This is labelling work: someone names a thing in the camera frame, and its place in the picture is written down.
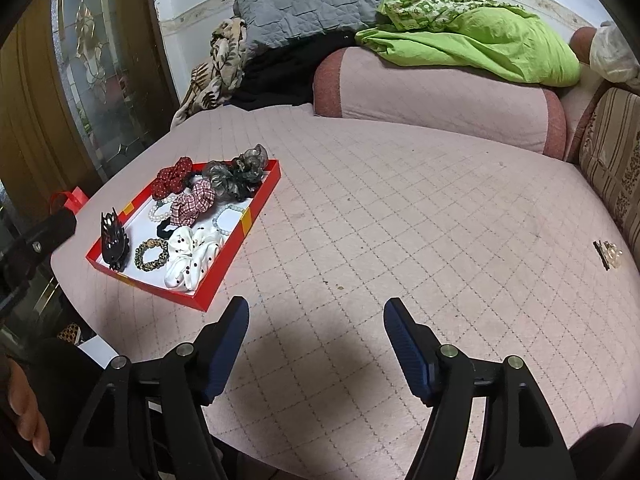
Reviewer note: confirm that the red tray box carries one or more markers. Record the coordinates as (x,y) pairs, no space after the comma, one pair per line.
(220,276)

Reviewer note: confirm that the striped cushion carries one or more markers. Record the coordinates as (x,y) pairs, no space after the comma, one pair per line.
(615,160)

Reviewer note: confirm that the pink plaid scrunchie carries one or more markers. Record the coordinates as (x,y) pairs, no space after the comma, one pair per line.
(192,205)

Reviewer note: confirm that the black cloth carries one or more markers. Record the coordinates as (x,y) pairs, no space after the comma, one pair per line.
(280,75)

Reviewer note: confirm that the green blanket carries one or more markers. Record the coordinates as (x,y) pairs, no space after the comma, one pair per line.
(490,45)

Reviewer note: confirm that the white paper box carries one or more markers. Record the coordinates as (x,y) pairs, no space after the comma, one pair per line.
(97,351)

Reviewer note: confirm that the red bag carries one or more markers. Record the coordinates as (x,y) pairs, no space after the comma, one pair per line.
(75,199)

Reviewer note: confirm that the clear hair clip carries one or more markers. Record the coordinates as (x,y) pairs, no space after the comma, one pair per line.
(607,254)

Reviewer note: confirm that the pink bolster pillow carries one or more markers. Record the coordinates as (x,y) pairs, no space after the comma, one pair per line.
(430,105)

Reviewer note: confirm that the dark cloth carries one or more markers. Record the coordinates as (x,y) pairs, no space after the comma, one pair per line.
(600,452)

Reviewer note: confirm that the grey quilted pillow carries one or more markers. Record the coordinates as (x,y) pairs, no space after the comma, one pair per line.
(310,0)

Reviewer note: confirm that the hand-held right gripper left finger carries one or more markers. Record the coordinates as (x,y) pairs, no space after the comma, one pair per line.
(227,350)

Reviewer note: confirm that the red dotted scrunchie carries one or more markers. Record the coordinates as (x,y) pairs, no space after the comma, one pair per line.
(172,175)

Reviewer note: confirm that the brown patterned blanket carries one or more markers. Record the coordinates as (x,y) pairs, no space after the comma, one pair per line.
(220,65)

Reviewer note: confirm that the black claw hair clip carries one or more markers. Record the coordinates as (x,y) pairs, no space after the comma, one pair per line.
(115,245)

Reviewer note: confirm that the leopard print scrunchie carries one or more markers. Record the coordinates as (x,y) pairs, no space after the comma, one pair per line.
(142,260)

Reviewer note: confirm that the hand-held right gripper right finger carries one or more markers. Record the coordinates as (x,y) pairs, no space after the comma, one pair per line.
(405,355)

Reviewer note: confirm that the white cherry print scrunchie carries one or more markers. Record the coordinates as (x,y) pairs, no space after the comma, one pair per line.
(182,255)

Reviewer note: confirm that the person's left hand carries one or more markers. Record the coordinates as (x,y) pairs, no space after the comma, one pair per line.
(25,410)

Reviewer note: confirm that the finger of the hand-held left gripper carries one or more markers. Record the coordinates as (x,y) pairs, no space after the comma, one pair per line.
(36,247)

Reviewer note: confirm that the grey sheer scrunchie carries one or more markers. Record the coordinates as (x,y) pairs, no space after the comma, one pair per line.
(222,177)

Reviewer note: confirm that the white plastic bag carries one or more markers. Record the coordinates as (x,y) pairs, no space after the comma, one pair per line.
(615,55)

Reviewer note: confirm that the wooden door with glass panel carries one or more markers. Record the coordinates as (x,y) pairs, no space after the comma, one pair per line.
(45,110)

